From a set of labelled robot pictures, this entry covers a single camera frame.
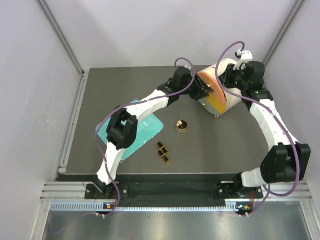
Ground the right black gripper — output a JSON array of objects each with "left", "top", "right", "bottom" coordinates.
[{"left": 217, "top": 65, "right": 248, "bottom": 93}]

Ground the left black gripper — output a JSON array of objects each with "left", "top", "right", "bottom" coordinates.
[{"left": 179, "top": 73, "right": 214, "bottom": 101}]

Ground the orange drawer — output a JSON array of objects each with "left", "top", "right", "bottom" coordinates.
[{"left": 198, "top": 70, "right": 227, "bottom": 103}]

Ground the white cylindrical drawer organizer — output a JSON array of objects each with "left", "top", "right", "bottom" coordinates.
[{"left": 196, "top": 57, "right": 247, "bottom": 117}]

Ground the yellow drawer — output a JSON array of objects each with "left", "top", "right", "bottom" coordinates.
[{"left": 207, "top": 93, "right": 227, "bottom": 115}]

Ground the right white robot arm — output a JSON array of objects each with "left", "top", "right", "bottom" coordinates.
[{"left": 216, "top": 61, "right": 311, "bottom": 198}]

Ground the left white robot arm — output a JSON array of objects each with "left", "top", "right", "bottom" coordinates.
[{"left": 94, "top": 67, "right": 213, "bottom": 199}]

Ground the gold round compact jar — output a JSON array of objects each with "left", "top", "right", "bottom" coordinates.
[{"left": 176, "top": 119, "right": 188, "bottom": 133}]

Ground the teal packaged sheet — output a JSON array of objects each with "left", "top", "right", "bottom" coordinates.
[{"left": 95, "top": 99, "right": 164, "bottom": 161}]

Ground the black gold lipstick middle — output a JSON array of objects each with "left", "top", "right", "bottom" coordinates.
[{"left": 157, "top": 149, "right": 166, "bottom": 158}]

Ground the black gold lipstick lower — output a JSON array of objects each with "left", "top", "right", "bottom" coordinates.
[{"left": 161, "top": 155, "right": 170, "bottom": 164}]

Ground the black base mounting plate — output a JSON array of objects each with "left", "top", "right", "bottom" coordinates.
[{"left": 85, "top": 177, "right": 263, "bottom": 200}]

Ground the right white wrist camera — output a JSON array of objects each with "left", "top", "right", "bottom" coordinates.
[{"left": 233, "top": 49, "right": 253, "bottom": 70}]

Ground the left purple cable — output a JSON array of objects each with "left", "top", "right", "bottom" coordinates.
[{"left": 94, "top": 57, "right": 196, "bottom": 217}]

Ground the purple cable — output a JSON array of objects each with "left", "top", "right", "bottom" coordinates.
[
  {"left": 216, "top": 41, "right": 301, "bottom": 218},
  {"left": 94, "top": 57, "right": 196, "bottom": 217}
]

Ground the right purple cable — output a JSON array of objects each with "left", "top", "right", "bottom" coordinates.
[{"left": 216, "top": 41, "right": 301, "bottom": 218}]

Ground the grey slotted cable duct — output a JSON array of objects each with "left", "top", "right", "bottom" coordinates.
[{"left": 49, "top": 201, "right": 252, "bottom": 213}]

